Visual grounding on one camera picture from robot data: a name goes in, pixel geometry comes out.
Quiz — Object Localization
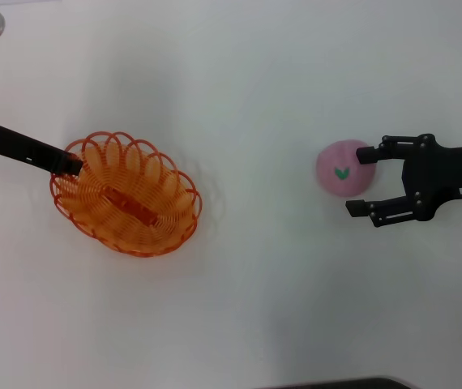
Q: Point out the orange plastic wire basket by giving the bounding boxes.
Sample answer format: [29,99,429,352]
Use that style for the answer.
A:
[49,130,203,259]

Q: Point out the pink peach with green leaf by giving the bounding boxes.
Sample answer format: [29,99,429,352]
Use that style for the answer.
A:
[315,139,377,199]

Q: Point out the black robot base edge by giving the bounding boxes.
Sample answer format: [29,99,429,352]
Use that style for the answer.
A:
[255,376,413,389]

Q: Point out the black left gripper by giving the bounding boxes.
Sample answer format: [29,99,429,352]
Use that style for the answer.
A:
[0,122,84,177]

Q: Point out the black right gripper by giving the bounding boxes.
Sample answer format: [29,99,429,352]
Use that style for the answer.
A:
[344,133,462,228]

